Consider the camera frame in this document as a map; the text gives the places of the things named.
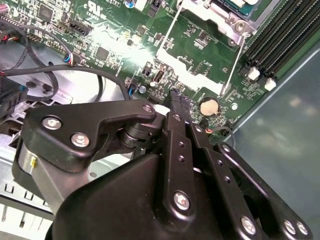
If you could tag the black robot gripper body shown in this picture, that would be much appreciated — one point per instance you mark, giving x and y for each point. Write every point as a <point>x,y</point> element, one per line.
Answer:
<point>112,205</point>

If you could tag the metal socket cover frame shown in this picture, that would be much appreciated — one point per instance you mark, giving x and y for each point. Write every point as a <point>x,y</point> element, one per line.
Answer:
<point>175,65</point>

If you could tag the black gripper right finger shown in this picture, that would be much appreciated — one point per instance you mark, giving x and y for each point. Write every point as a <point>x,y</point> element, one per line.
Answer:
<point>217,172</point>

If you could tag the small square silver CPU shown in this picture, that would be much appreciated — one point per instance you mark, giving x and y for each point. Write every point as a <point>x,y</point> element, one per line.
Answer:
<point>237,7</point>

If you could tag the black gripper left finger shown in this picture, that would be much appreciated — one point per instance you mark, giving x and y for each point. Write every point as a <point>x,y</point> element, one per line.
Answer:
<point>176,175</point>

